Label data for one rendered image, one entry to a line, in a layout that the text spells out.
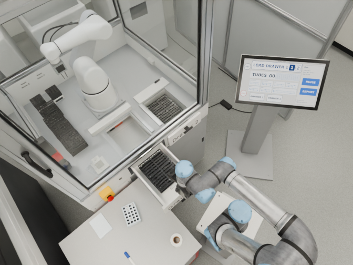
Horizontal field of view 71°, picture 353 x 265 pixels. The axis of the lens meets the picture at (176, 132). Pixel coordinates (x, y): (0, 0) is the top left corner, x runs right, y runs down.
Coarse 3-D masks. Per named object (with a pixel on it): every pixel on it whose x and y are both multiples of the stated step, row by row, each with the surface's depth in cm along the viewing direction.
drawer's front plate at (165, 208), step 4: (176, 196) 139; (180, 196) 142; (172, 200) 138; (176, 200) 142; (180, 200) 148; (168, 204) 137; (172, 204) 141; (164, 208) 136; (168, 208) 141; (164, 212) 141
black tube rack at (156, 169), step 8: (160, 152) 156; (144, 160) 154; (152, 160) 154; (160, 160) 154; (168, 160) 153; (144, 168) 155; (152, 168) 151; (160, 168) 151; (168, 168) 154; (152, 176) 149; (160, 176) 148; (160, 184) 146; (160, 192) 147
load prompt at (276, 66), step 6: (252, 60) 155; (252, 66) 156; (258, 66) 155; (264, 66) 154; (270, 66) 154; (276, 66) 153; (282, 66) 153; (288, 66) 152; (294, 66) 151; (300, 66) 151; (300, 72) 152
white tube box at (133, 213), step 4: (128, 204) 151; (124, 208) 153; (128, 208) 150; (132, 208) 150; (136, 208) 150; (124, 212) 149; (128, 212) 150; (132, 212) 149; (136, 212) 150; (124, 216) 148; (128, 216) 148; (132, 216) 148; (136, 216) 149; (128, 220) 149; (132, 220) 146; (136, 220) 146; (140, 220) 146; (128, 224) 147; (132, 224) 145; (136, 224) 148
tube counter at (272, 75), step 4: (272, 72) 155; (272, 76) 155; (276, 76) 155; (280, 76) 155; (284, 76) 154; (288, 76) 154; (292, 76) 153; (296, 76) 153; (288, 80) 155; (292, 80) 154; (296, 80) 154
